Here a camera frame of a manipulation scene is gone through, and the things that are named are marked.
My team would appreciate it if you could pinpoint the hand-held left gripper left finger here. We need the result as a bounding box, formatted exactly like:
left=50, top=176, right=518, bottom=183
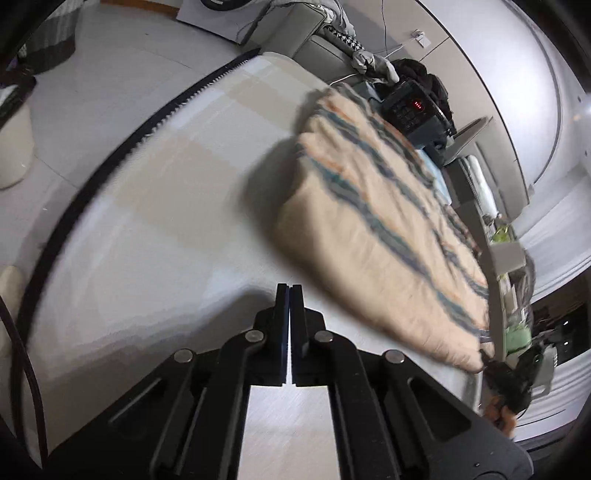
left=44, top=283, right=290, bottom=480

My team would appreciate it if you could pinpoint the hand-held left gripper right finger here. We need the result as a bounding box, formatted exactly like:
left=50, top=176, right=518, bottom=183
left=291, top=285, right=535, bottom=480

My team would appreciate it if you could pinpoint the striped orange towel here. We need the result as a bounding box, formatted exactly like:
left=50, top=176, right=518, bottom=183
left=272, top=85, right=497, bottom=372

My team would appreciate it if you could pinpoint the grey sofa with clothes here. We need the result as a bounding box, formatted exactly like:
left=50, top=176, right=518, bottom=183
left=272, top=0, right=399, bottom=85

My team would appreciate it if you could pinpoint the person's right hand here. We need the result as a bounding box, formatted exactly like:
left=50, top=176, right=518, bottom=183
left=484, top=396, right=518, bottom=435

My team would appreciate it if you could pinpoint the green kettle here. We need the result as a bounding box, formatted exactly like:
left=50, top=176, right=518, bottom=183
left=505, top=323, right=532, bottom=352

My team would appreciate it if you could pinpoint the grey side table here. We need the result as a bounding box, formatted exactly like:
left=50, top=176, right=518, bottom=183
left=443, top=152, right=509, bottom=361

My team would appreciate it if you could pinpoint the grey blanket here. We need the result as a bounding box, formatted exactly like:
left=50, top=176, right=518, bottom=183
left=517, top=258, right=537, bottom=333

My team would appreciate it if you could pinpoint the white box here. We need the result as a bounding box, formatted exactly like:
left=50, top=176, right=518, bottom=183
left=489, top=242, right=527, bottom=278

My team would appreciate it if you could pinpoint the white pillow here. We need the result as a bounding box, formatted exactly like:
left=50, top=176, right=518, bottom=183
left=466, top=154, right=502, bottom=217

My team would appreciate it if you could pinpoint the beige upholstered headboard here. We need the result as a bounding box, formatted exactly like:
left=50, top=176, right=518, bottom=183
left=443, top=115, right=532, bottom=219

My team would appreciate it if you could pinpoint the black electric cooker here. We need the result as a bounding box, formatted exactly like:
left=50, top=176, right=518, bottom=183
left=379, top=80, right=455, bottom=148

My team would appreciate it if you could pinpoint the black toothed strip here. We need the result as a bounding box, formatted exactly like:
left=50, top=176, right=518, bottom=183
left=18, top=48, right=260, bottom=324

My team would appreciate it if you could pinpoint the houndstooth cloth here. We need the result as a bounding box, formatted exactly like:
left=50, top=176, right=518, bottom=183
left=323, top=25, right=366, bottom=55

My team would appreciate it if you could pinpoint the white washing machine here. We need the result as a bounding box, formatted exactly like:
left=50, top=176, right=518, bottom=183
left=178, top=0, right=278, bottom=24

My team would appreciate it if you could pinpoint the dark laundry basket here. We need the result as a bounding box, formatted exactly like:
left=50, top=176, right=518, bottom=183
left=25, top=28, right=77, bottom=73

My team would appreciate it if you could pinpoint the black cable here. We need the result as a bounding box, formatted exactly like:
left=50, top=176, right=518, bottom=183
left=0, top=291, right=49, bottom=469

